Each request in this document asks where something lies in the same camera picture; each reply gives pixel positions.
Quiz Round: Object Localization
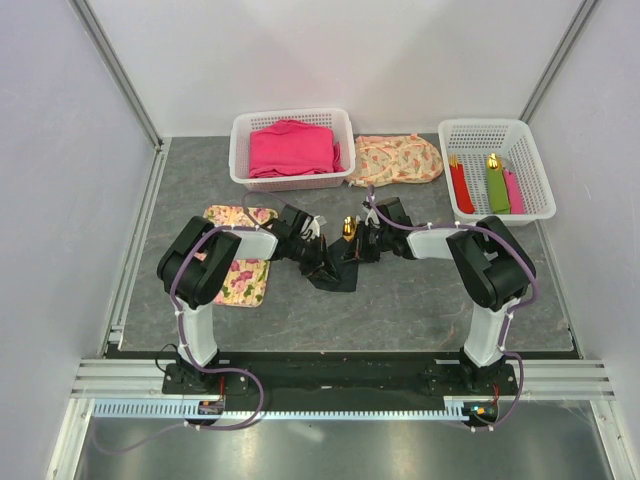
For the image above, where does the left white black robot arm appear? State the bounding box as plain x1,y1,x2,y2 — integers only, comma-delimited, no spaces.
157,204,340,393

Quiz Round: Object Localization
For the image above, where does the front aluminium rail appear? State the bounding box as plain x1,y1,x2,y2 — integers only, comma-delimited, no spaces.
71,359,615,401

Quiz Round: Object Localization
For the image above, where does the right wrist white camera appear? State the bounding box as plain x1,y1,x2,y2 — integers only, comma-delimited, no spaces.
362,200,381,229

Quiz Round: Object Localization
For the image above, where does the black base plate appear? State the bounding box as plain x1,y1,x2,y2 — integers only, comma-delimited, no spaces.
162,352,518,397

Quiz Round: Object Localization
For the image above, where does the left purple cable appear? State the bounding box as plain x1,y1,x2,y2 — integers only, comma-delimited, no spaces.
90,191,311,455

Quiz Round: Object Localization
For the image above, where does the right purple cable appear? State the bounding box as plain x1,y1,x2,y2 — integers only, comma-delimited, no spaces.
363,184,543,432

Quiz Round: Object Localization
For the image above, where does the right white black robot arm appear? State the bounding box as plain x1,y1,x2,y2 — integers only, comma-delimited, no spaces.
352,192,538,394

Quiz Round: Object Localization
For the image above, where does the floral drawstring pouch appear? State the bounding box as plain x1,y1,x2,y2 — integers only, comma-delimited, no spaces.
346,134,444,188

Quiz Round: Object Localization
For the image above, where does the blue slotted cable duct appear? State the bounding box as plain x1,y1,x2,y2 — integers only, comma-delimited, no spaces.
92,397,496,421

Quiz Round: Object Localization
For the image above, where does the red napkin roll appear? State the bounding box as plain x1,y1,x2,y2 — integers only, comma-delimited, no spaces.
448,154,476,214

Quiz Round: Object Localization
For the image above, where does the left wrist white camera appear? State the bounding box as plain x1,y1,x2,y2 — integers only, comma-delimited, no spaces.
301,215,326,240

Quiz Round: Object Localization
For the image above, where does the white basket with rolls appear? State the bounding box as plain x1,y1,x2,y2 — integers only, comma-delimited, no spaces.
438,118,556,226

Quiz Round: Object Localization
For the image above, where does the gold spoon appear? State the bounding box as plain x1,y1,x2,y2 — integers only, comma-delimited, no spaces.
342,216,357,242

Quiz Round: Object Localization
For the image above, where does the white basket with pink cloth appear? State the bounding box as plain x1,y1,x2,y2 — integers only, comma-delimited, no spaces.
228,108,355,191

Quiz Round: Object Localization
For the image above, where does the left aluminium frame post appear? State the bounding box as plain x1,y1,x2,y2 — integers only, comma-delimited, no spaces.
69,0,164,151

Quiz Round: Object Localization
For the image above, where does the right aluminium frame post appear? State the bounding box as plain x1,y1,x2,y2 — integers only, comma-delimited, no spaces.
519,0,601,123

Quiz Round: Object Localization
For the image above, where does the purple cable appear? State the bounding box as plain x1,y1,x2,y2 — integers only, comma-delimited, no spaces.
90,191,311,455
363,184,543,432

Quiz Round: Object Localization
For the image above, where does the wrist white camera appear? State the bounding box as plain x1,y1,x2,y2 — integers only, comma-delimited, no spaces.
362,200,381,229
301,215,326,240

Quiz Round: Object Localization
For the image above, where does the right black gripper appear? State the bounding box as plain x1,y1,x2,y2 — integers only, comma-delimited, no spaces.
340,220,392,264

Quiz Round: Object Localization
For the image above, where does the green napkin roll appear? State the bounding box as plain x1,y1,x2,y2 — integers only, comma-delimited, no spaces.
486,153,510,215

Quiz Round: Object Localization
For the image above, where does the pink folded cloth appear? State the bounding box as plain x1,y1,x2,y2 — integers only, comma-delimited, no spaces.
249,119,344,178

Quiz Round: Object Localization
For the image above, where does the floral placemat tray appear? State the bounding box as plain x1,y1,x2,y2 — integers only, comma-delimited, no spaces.
204,205,270,308

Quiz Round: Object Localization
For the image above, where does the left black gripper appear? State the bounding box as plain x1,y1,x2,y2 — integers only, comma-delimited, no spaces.
287,234,339,284

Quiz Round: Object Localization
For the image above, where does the aluminium frame post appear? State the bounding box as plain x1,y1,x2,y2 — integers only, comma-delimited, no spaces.
69,0,164,151
519,0,601,123

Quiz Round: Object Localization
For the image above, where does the black paper napkin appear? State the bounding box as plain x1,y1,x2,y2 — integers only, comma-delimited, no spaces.
308,238,359,293

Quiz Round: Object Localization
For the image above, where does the pink napkin roll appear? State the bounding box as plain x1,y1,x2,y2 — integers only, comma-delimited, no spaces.
503,169,526,215

